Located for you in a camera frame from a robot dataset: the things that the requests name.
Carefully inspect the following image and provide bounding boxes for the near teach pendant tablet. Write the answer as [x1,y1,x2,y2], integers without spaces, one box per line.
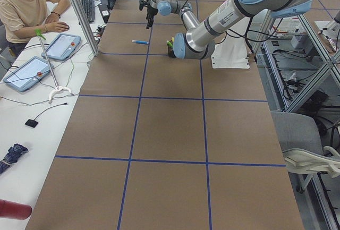
[3,56,50,92]

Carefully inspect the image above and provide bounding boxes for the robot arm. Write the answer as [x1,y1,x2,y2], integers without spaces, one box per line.
[173,0,312,59]
[139,0,199,30]

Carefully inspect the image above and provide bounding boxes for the blue highlighter pen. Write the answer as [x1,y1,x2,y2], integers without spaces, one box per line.
[131,40,149,45]

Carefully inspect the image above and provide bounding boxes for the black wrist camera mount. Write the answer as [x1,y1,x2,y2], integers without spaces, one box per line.
[139,0,149,11]

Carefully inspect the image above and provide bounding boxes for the teach pendant tablet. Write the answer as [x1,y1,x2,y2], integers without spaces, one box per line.
[3,56,50,92]
[45,33,81,61]

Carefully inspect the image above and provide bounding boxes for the far teach pendant tablet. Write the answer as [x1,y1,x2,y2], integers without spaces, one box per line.
[45,33,81,61]

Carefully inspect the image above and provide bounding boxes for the brown paper table mat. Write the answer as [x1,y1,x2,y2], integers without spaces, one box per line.
[27,0,303,229]

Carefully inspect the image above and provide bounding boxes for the person in beige shirt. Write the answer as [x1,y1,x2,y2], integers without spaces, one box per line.
[1,0,70,56]

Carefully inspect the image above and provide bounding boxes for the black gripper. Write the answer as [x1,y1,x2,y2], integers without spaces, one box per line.
[146,4,158,29]

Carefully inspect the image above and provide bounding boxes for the white stand with green clip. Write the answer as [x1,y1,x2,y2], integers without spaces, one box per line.
[35,29,74,104]

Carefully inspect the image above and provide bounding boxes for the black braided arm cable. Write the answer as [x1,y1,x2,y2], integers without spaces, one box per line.
[169,0,285,55]

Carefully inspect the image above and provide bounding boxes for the black mesh pen holder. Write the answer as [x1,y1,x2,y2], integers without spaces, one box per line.
[167,45,176,58]

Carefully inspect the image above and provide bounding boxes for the aluminium frame post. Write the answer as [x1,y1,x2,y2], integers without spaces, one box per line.
[70,0,99,56]

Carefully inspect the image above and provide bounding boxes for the red cylinder bottle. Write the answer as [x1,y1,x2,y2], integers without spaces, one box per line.
[1,200,32,220]

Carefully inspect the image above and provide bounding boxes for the grey office chair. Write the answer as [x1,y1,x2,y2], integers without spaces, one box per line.
[271,111,339,193]

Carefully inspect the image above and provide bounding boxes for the small black square pad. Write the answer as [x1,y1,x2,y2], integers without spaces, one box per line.
[25,119,38,128]

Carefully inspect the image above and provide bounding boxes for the folded blue umbrella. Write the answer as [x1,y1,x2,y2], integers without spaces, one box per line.
[1,143,29,174]

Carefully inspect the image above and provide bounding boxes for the black keyboard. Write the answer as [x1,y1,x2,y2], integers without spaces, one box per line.
[80,0,95,23]

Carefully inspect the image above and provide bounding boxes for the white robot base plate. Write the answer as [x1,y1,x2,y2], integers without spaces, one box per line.
[211,36,250,69]

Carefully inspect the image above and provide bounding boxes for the aluminium frame rack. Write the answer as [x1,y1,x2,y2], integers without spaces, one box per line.
[256,6,339,229]

